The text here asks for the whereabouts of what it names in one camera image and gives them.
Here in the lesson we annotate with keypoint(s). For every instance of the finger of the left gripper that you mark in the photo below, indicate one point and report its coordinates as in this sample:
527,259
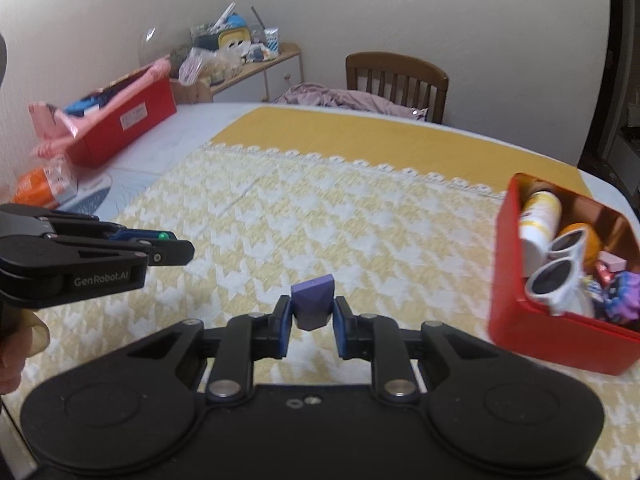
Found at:
167,252
83,225

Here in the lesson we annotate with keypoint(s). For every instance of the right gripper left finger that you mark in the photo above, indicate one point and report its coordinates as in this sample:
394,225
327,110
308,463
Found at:
235,348

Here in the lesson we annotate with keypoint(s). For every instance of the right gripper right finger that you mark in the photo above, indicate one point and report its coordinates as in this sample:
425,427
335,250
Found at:
379,341

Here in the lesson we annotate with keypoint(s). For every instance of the purple small cup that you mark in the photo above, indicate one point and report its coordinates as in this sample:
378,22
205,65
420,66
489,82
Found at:
312,302

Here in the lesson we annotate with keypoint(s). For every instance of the white sunglasses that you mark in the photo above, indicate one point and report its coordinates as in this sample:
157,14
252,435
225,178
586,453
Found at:
565,264

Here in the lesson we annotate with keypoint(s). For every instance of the yellow white cylinder bottle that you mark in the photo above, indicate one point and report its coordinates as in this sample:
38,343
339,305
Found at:
537,227

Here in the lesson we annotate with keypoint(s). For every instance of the red metal tin box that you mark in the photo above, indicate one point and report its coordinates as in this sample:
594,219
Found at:
524,326

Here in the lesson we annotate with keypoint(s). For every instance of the orange fruit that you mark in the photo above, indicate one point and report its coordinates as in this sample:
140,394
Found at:
593,243

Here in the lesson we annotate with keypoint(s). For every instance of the red candy wrapper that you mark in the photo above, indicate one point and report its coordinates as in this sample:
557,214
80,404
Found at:
603,274

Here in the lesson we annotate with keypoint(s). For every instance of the purple round toy figure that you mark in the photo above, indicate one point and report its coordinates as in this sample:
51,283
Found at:
621,298

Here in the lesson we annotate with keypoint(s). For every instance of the round tin lid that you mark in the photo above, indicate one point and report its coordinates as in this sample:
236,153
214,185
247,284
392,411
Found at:
571,298

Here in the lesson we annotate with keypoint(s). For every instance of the black clear tape measure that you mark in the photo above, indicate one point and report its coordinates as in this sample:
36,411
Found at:
594,291

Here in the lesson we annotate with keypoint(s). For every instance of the pink sticky note pad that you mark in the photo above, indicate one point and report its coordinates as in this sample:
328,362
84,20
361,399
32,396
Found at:
613,263

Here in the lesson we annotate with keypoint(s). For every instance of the person's left hand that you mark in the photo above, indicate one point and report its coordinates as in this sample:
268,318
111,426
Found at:
30,338

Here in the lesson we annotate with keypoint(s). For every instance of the orange snack packet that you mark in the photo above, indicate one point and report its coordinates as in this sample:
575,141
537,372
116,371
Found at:
48,184

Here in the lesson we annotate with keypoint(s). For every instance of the red storage box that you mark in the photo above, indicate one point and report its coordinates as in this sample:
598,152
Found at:
123,124

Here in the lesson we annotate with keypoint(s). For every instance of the yellow patterned tablecloth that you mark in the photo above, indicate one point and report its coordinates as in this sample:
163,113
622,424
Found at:
403,215

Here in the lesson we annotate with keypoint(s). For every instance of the clear plastic bag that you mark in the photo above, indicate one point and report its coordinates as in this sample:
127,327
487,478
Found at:
215,67

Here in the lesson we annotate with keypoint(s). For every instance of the white side cabinet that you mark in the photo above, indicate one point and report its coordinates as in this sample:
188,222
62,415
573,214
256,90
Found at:
261,82

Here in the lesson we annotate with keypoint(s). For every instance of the pink cloth on chair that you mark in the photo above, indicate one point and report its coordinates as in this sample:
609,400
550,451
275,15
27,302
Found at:
308,94

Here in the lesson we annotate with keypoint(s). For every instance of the blue yellow toy box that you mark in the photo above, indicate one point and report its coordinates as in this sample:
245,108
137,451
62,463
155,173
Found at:
211,37

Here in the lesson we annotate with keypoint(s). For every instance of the wooden chair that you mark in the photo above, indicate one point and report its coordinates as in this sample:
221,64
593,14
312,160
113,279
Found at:
401,79

